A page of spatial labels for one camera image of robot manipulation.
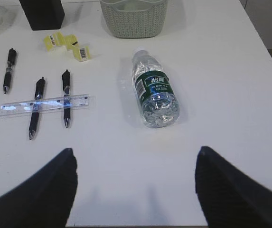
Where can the black pen under ruler left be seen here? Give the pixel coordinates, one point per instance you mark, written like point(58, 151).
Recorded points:
point(40, 87)

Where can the black pen under ruler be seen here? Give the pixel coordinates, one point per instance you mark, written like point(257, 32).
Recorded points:
point(40, 87)
point(66, 100)

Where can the black pen under ruler right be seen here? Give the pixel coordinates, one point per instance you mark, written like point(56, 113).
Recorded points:
point(66, 100)

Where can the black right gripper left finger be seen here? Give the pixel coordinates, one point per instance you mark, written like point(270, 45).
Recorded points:
point(45, 199)

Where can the pale green woven basket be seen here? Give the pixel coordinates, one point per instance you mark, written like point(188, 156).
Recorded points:
point(134, 18)

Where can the clear water bottle green label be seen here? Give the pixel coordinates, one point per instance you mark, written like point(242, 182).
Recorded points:
point(158, 104)

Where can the clear plastic ruler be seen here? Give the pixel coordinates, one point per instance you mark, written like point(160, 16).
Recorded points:
point(46, 105)

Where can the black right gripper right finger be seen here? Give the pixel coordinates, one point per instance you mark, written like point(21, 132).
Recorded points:
point(228, 197)

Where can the yellow waste paper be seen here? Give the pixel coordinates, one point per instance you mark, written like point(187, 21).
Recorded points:
point(70, 42)

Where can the black pen far left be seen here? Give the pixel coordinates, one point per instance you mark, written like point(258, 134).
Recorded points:
point(12, 55)

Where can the black square pen holder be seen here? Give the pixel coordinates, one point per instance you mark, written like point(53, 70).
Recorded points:
point(43, 14)

